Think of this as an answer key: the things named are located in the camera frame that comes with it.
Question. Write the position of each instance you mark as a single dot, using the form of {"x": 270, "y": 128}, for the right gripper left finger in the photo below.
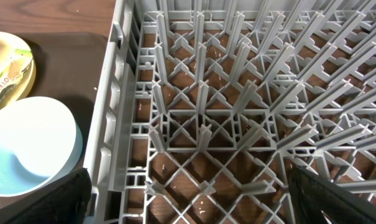
{"x": 64, "y": 201}

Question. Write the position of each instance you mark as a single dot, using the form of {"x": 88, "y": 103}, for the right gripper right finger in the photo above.
{"x": 317, "y": 200}

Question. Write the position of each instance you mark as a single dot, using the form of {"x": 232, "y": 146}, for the light blue bowl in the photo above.
{"x": 40, "y": 142}

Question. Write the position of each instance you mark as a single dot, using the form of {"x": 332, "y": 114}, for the green snack wrapper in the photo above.
{"x": 17, "y": 74}

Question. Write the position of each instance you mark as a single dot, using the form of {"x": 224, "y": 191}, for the grey dishwasher rack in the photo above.
{"x": 204, "y": 107}

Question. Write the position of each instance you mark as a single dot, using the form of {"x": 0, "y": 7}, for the brown serving tray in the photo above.
{"x": 67, "y": 68}

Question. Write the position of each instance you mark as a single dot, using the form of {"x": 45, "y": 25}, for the yellow plate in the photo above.
{"x": 11, "y": 40}

